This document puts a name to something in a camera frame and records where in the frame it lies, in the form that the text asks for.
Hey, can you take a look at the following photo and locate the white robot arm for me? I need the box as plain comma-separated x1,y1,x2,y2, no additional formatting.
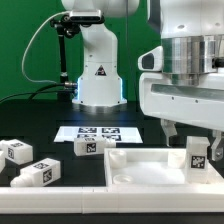
61,0,224,161

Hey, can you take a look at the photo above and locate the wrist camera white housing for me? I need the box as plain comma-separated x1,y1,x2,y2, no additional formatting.
138,46,163,72

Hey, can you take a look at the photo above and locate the grey cable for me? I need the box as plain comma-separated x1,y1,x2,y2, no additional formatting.
21,11,71,85

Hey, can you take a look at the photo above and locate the white square tabletop part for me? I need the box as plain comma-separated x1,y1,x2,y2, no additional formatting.
104,148,224,186

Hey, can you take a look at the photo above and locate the white L-shaped fence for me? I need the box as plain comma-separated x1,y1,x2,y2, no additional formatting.
0,151,224,214

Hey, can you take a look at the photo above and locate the black cable on table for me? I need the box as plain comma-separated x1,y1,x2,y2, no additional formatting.
0,80,78,104

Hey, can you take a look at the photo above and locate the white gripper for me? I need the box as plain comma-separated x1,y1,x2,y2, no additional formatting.
139,73,224,161

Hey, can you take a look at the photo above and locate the grey camera on stand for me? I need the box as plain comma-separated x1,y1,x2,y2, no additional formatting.
69,10,102,23

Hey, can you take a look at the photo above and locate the white paper with tags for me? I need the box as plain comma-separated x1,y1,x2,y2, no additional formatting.
54,126,142,143

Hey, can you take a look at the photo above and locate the black camera stand pole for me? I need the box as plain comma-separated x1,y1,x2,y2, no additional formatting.
50,16,80,102

